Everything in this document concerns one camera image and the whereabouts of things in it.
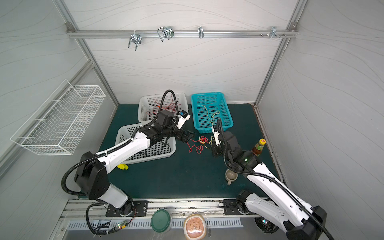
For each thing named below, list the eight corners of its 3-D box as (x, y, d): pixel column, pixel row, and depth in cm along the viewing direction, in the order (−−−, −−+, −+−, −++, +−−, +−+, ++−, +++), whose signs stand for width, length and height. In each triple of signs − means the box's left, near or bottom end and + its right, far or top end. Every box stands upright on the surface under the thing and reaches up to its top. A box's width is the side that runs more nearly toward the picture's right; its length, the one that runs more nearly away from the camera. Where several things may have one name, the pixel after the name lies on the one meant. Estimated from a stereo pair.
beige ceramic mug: (228, 186, 82) (229, 183, 79) (220, 176, 86) (221, 174, 82) (237, 178, 85) (239, 175, 81) (229, 169, 88) (230, 166, 85)
